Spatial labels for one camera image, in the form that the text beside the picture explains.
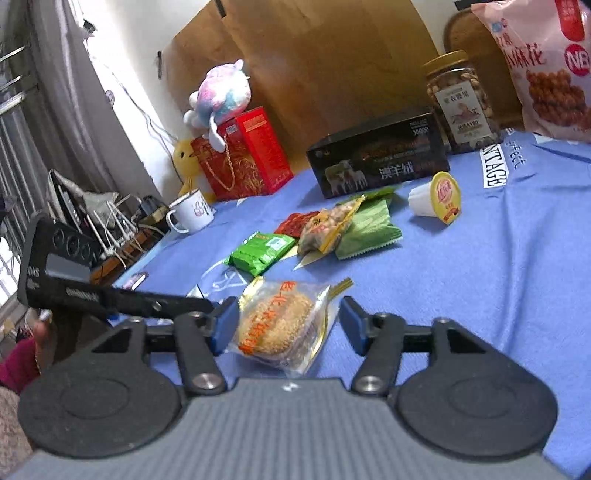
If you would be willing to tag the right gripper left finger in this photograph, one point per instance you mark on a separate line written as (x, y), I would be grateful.
(117, 364)

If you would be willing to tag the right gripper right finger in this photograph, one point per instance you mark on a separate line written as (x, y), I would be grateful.
(383, 338)

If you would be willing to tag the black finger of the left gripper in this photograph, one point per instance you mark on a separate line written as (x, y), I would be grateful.
(151, 305)

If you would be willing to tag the sesame cake clear packet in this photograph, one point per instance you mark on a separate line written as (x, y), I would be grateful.
(284, 324)

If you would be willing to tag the light green wafer packet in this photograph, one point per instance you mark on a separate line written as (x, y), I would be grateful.
(371, 229)

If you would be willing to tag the yellow peanut snack packet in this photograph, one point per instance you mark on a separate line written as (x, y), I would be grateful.
(322, 233)

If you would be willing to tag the red spicy snack packet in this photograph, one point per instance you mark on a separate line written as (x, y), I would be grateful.
(294, 225)

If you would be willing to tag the dark green snack packet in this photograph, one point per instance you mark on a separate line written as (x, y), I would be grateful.
(384, 193)

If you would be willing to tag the person's left hand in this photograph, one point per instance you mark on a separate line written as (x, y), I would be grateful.
(44, 335)

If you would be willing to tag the white enamel mug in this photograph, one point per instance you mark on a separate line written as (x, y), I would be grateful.
(189, 213)

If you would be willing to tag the yellow plush duck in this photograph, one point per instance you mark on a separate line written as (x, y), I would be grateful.
(188, 168)

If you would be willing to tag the jelly cup yellow lid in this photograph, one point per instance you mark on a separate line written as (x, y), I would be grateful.
(440, 198)

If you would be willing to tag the blue printed tablecloth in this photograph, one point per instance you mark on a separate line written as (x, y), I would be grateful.
(514, 267)

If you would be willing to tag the grey curtain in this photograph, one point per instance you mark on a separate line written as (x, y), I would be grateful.
(65, 121)

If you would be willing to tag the red gift bag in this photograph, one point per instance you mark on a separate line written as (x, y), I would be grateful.
(233, 173)

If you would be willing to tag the black cardboard box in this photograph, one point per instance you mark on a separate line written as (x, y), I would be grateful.
(381, 152)

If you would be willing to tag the red carton box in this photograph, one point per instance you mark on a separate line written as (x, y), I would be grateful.
(265, 149)

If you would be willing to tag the pastel plush toy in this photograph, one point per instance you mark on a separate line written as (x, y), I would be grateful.
(222, 95)

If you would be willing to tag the nut jar gold lid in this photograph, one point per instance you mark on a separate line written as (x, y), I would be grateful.
(460, 103)

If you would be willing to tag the brown cardboard sheet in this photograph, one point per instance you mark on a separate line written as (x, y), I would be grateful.
(317, 67)

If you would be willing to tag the pink fried twist bag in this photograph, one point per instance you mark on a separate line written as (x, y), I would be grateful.
(546, 45)

